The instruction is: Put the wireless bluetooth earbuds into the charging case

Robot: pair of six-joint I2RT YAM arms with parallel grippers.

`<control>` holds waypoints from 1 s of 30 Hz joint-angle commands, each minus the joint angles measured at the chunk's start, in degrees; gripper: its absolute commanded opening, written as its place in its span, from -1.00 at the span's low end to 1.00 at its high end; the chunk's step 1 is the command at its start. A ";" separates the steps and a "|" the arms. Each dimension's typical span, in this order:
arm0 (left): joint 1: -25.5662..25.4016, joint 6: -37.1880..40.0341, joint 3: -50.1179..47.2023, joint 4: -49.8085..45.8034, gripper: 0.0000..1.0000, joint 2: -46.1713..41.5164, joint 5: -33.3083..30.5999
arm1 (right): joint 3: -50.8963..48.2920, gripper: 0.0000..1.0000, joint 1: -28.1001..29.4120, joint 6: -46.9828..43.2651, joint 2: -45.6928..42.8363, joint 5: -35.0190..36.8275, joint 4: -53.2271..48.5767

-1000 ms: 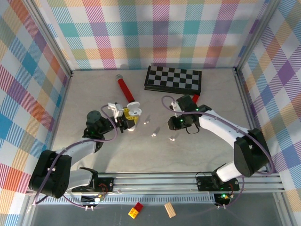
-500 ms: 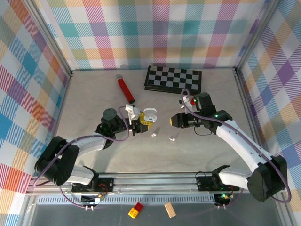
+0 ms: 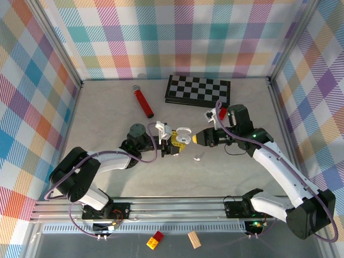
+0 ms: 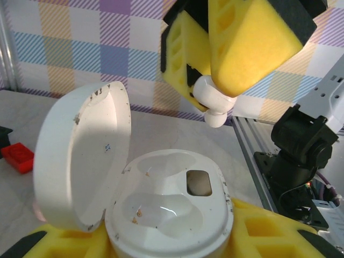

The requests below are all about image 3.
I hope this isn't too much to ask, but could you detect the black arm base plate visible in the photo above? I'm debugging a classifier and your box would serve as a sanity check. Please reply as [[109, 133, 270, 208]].
[[224, 198, 275, 219], [81, 203, 132, 220]]

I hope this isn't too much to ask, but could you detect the aluminium table side rail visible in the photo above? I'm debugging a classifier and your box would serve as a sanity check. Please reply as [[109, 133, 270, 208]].
[[267, 77, 309, 198], [48, 80, 84, 201]]

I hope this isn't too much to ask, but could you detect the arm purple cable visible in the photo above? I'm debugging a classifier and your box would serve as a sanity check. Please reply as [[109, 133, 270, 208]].
[[216, 101, 338, 242], [44, 123, 158, 239]]

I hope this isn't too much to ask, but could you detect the pink earbud charging case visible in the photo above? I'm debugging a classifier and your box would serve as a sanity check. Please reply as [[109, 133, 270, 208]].
[[176, 127, 193, 145]]

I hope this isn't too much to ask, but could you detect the red toy microphone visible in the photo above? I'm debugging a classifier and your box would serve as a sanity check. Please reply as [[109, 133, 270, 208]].
[[131, 84, 155, 119]]

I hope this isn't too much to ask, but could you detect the folded black chess board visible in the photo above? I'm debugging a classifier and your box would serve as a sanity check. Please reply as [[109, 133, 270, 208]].
[[164, 74, 231, 110]]

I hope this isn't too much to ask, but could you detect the slotted metal cable duct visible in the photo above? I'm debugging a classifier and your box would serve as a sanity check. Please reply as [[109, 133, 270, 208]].
[[41, 224, 249, 234]]

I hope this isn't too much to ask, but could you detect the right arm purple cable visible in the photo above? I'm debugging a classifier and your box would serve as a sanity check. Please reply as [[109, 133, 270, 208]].
[[216, 101, 338, 242]]

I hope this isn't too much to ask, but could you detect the yellow toy brick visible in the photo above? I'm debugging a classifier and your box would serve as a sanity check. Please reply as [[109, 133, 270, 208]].
[[146, 236, 160, 250]]

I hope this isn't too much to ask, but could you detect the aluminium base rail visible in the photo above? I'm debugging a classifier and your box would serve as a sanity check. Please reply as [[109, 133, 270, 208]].
[[30, 197, 327, 224]]

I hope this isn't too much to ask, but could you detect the wooden block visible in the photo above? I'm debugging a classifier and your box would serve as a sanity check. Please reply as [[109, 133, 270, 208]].
[[187, 231, 202, 249]]

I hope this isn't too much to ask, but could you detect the aluminium frame post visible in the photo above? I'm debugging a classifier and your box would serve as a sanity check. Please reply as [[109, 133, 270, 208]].
[[267, 0, 323, 84], [26, 0, 84, 89]]

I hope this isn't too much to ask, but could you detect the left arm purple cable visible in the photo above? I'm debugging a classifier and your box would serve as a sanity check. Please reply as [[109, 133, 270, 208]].
[[44, 123, 158, 239]]

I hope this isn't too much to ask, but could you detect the small black connector box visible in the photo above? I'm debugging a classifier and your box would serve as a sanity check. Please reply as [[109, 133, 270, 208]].
[[92, 221, 120, 234], [246, 220, 264, 234]]

